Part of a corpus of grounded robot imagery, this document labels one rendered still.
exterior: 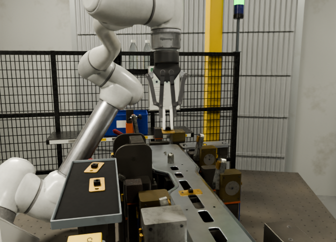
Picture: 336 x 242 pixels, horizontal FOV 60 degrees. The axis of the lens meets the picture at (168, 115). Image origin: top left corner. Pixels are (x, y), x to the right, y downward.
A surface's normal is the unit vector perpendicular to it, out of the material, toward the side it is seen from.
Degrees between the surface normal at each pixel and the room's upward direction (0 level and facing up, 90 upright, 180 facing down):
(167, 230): 90
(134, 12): 123
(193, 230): 0
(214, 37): 90
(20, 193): 70
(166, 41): 87
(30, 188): 62
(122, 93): 94
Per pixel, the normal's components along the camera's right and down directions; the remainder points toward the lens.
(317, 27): -0.14, 0.18
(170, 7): 0.53, 0.18
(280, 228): 0.00, -0.98
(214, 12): 0.20, 0.17
